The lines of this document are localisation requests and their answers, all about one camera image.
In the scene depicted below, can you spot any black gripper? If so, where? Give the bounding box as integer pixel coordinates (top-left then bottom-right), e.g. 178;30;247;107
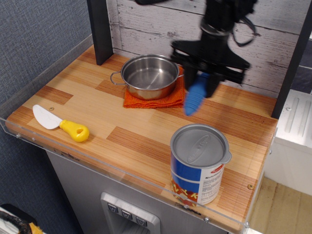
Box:
171;32;250;98

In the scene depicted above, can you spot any blue handled metal fork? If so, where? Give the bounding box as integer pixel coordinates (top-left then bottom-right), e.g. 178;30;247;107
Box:
184;73;210;116

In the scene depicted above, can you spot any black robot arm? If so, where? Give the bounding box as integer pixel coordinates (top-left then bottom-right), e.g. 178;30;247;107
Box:
171;0;256;98

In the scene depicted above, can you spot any stainless steel pot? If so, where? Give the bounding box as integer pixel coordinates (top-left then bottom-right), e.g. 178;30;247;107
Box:
110;54;182;100

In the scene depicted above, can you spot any orange folded cloth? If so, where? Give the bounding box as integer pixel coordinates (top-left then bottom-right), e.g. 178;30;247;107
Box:
123;67;186;108

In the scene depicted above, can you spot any blue labelled soup can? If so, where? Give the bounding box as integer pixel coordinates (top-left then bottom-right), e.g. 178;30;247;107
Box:
170;124;232;206

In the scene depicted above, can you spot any white toy sink unit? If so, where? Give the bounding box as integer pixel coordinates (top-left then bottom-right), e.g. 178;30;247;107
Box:
264;90;312;195

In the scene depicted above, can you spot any toy fridge dispenser panel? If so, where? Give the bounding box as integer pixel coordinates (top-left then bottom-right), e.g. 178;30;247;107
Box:
100;192;163;234

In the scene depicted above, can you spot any yellow and black object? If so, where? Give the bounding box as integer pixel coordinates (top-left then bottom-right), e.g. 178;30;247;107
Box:
0;204;44;234

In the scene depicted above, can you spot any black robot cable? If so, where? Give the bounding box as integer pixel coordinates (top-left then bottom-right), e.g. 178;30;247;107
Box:
231;14;256;47

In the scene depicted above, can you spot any dark vertical post right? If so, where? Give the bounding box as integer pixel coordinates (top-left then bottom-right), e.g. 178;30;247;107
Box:
271;1;312;119

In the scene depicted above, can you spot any dark vertical post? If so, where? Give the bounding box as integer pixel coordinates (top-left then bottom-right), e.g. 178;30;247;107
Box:
87;0;114;65
271;1;312;119

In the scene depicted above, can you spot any dark vertical post left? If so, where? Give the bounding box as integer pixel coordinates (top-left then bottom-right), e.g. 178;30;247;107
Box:
87;0;114;65

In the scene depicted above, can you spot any yellow handled white toy knife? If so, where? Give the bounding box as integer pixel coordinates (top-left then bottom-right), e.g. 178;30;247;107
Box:
32;104;90;142

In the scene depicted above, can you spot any clear acrylic guard rail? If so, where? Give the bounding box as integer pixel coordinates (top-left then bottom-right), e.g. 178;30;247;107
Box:
0;46;277;234

